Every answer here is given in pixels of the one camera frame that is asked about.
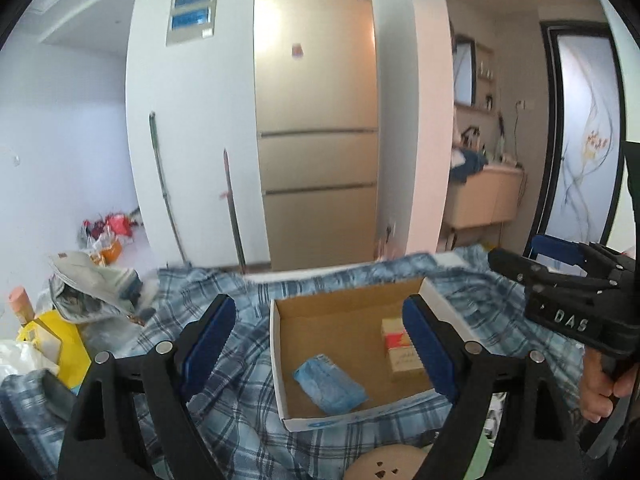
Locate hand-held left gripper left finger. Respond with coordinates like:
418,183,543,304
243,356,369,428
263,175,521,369
57,294,237,480

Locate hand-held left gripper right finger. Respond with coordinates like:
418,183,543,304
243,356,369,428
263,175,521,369
402,294,586,480

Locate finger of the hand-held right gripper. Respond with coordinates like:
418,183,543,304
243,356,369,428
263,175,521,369
487,247,617,302
530,235,632,276

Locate cardboard box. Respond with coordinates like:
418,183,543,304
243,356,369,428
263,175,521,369
270,277,483,433

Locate person's right hand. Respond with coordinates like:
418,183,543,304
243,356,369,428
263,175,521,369
579,345,640,423

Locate tan red-print tissue pack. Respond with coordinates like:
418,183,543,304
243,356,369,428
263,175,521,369
381,317,428,381

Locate blue plaid shirt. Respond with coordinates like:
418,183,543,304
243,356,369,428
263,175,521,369
0,247,591,480

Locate beige vanity cabinet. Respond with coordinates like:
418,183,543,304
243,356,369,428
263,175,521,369
442,165,526,231

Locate blue tissue pack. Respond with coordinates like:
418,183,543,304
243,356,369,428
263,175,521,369
292,354,368,415

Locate blue clothes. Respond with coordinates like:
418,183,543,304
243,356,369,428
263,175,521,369
450,147,488,181

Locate frosted glass door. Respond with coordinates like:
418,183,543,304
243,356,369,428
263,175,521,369
525,20,628,261

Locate round wooden stool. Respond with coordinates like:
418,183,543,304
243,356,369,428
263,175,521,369
345,444,431,480

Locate grey crumpled bag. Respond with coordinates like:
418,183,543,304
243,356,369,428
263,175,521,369
48,252,143,323

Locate yellow bag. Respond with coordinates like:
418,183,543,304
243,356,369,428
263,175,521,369
17,310,93,388

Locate red plastic bags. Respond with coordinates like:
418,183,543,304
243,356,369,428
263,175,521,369
80,212,143,248

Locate white plastic bag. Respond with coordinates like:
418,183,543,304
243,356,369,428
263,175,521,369
0,340,61,376

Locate gold refrigerator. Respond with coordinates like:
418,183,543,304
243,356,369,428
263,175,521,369
252,0,381,271

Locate green mop handle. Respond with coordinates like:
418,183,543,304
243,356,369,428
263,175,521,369
149,111,188,265

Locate wall shelf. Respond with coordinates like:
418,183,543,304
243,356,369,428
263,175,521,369
475,42,498,113

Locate wall mirror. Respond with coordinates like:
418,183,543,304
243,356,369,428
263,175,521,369
452,35,476,107

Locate wall electrical panel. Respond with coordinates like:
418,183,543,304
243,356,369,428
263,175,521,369
165,0,221,47

